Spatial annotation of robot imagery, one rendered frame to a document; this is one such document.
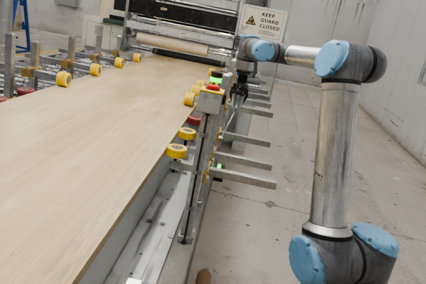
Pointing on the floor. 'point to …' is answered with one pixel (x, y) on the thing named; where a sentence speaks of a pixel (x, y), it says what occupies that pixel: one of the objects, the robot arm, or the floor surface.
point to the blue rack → (23, 9)
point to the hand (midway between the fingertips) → (235, 109)
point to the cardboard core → (203, 277)
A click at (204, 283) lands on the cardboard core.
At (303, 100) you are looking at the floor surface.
